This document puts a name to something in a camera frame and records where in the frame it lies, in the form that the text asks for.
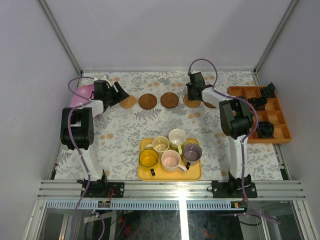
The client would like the woven rattan coaster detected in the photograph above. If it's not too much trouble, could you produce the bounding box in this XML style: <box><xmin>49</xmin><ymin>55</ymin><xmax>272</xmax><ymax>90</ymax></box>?
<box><xmin>119</xmin><ymin>94</ymin><xmax>137</xmax><ymax>109</ymax></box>
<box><xmin>183</xmin><ymin>94</ymin><xmax>201</xmax><ymax>109</ymax></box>

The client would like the brown wooden coaster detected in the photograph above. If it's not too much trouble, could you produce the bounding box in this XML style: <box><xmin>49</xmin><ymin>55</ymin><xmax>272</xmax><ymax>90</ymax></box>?
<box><xmin>138</xmin><ymin>93</ymin><xmax>157</xmax><ymax>110</ymax></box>
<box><xmin>160</xmin><ymin>92</ymin><xmax>179</xmax><ymax>109</ymax></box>
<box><xmin>204</xmin><ymin>102</ymin><xmax>216</xmax><ymax>109</ymax></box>

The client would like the white mug green handle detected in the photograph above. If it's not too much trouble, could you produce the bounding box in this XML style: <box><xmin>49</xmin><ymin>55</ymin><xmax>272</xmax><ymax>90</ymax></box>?
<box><xmin>168</xmin><ymin>128</ymin><xmax>187</xmax><ymax>155</ymax></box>

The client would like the purple grey mug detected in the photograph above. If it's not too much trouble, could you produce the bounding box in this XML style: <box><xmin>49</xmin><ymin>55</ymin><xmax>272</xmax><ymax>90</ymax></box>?
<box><xmin>182</xmin><ymin>143</ymin><xmax>203</xmax><ymax>170</ymax></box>

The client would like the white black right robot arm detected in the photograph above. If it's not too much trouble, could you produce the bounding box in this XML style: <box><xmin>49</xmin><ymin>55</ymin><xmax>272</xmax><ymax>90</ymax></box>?
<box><xmin>122</xmin><ymin>70</ymin><xmax>256</xmax><ymax>198</ymax></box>

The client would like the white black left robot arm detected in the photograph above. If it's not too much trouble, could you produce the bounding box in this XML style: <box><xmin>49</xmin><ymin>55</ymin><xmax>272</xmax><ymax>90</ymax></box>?
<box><xmin>60</xmin><ymin>78</ymin><xmax>129</xmax><ymax>198</ymax></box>

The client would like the pink folded cartoon cloth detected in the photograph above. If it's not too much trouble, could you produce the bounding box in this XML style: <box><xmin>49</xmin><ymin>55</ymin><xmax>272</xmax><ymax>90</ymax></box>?
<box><xmin>69</xmin><ymin>83</ymin><xmax>104</xmax><ymax>117</ymax></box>

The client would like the cream beige mug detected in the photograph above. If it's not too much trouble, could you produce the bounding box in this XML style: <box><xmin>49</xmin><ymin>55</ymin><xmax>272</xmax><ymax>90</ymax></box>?
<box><xmin>144</xmin><ymin>136</ymin><xmax>170</xmax><ymax>155</ymax></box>

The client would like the black rolled fabric bundle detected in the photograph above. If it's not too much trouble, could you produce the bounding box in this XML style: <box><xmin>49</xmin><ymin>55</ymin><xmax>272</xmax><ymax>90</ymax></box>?
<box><xmin>256</xmin><ymin>121</ymin><xmax>275</xmax><ymax>139</ymax></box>
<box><xmin>260</xmin><ymin>82</ymin><xmax>276</xmax><ymax>98</ymax></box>
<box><xmin>248</xmin><ymin>96</ymin><xmax>268</xmax><ymax>111</ymax></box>

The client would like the yellow glass mug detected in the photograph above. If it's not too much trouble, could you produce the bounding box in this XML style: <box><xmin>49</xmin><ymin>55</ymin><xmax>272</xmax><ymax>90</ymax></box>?
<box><xmin>139</xmin><ymin>149</ymin><xmax>159</xmax><ymax>177</ymax></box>

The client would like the pink ceramic mug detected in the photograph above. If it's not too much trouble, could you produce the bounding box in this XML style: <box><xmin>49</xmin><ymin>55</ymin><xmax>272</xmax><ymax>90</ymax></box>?
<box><xmin>161</xmin><ymin>150</ymin><xmax>187</xmax><ymax>173</ymax></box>

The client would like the orange compartment organizer box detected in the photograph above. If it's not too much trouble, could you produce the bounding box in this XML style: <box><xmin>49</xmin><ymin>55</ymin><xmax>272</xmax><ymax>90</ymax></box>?
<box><xmin>227</xmin><ymin>86</ymin><xmax>292</xmax><ymax>144</ymax></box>

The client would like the yellow plastic tray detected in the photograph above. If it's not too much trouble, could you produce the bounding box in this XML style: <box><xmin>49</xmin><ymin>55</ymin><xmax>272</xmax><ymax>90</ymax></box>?
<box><xmin>137</xmin><ymin>138</ymin><xmax>202</xmax><ymax>182</ymax></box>

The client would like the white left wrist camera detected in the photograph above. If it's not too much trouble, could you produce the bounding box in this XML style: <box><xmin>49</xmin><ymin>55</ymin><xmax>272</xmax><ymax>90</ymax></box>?
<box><xmin>93</xmin><ymin>77</ymin><xmax>115</xmax><ymax>89</ymax></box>

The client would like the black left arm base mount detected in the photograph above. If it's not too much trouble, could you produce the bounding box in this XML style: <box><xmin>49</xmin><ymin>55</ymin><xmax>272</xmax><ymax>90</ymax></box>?
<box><xmin>76</xmin><ymin>175</ymin><xmax>125</xmax><ymax>199</ymax></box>

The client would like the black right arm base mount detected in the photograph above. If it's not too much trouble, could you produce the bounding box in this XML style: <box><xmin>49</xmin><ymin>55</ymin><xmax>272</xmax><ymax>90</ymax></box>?
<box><xmin>211</xmin><ymin>173</ymin><xmax>258</xmax><ymax>199</ymax></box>

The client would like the aluminium front frame rail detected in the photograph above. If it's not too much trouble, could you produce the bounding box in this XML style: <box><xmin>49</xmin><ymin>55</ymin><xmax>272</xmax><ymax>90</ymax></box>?
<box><xmin>37</xmin><ymin>180</ymin><xmax>307</xmax><ymax>201</ymax></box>

